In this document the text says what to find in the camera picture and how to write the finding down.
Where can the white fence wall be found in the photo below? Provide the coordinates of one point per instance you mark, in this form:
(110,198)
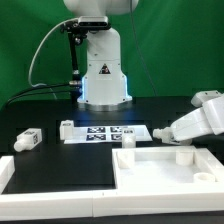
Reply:
(98,203)

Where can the marker sheet with tags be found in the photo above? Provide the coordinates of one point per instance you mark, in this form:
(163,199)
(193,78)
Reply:
(100,134)

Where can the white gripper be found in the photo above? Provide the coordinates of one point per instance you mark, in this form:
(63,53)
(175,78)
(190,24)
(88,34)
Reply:
(208,119)

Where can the white square tabletop part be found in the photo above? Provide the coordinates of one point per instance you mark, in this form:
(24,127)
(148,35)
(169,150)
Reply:
(158,168)

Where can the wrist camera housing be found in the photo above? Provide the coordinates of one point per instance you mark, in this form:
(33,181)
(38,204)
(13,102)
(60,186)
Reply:
(200,97)

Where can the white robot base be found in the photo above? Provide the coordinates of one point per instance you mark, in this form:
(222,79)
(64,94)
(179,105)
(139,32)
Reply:
(104,86)

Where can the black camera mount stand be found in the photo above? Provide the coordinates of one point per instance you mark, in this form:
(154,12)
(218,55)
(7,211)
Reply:
(75,56)

